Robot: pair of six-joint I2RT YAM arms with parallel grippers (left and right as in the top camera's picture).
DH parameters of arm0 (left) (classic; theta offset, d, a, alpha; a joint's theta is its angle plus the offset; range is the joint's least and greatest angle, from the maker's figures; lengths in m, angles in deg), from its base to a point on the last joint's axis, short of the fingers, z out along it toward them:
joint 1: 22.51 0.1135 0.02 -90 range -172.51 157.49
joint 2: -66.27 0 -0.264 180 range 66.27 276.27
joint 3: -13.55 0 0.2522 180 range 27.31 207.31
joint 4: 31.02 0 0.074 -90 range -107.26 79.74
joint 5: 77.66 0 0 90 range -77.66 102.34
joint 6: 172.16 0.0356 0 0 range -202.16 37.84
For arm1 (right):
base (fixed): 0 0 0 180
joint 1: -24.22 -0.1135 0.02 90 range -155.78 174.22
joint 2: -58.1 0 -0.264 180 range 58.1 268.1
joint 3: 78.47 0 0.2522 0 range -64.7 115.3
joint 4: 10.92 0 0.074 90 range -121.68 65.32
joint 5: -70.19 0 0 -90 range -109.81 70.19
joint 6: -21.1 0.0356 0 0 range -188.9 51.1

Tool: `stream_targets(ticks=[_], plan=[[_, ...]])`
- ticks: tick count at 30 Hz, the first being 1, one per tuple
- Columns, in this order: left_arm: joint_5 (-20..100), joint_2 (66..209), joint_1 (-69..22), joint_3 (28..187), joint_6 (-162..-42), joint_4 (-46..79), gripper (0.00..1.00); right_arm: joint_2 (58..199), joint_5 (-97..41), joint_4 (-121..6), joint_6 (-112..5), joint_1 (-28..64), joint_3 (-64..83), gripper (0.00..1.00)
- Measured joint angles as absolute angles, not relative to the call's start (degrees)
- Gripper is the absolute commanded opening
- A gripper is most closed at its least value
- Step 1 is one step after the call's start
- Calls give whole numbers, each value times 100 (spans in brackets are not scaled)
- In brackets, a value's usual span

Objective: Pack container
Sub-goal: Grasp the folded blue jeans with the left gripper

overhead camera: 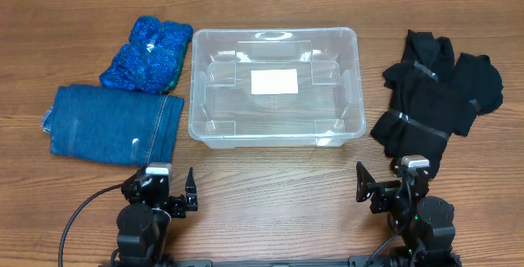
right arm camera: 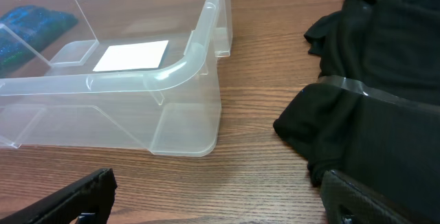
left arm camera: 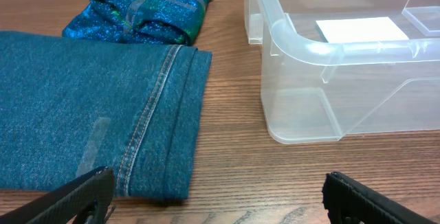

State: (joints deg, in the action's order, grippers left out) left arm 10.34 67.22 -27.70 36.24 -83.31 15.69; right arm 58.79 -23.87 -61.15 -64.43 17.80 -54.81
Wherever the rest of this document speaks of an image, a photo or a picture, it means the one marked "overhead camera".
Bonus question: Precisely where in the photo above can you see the sparkly blue garment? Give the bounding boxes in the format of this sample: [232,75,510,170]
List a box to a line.
[99,16,193,94]

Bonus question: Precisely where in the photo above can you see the white label in container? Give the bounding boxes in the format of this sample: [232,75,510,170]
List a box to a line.
[251,69,299,95]

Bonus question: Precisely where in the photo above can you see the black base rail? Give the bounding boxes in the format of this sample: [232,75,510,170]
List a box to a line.
[174,256,368,267]

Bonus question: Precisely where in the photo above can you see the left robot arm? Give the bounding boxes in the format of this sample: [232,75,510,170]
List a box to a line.
[111,163,198,267]

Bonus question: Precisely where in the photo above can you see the clear plastic storage container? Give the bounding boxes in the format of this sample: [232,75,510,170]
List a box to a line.
[188,27,366,149]

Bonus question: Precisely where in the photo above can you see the blue denim jeans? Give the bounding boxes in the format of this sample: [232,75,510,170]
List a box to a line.
[41,84,184,167]

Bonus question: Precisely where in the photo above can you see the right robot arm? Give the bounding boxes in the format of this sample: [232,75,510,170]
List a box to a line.
[349,156,462,266]

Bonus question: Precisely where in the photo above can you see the small black folded garment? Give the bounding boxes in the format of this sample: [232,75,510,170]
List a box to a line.
[451,52,504,115]

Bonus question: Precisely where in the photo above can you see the large black garment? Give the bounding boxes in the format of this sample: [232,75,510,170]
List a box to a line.
[370,29,467,178]

